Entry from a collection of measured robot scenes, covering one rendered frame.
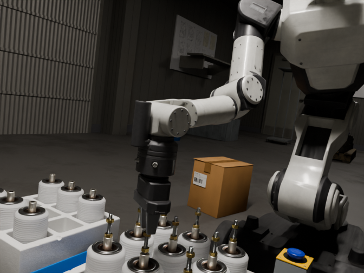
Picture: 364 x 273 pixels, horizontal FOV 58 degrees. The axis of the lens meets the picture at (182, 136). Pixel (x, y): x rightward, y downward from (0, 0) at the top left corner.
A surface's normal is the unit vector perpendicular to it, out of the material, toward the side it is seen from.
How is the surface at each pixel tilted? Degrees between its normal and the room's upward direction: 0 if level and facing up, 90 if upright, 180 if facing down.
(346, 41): 133
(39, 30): 90
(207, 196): 89
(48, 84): 90
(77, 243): 90
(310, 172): 47
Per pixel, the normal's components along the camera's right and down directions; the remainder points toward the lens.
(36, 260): 0.83, 0.17
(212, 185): -0.72, -0.02
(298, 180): -0.31, -0.65
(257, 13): -0.04, -0.37
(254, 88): 0.61, -0.19
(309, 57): -0.24, 0.73
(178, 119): 0.65, 0.18
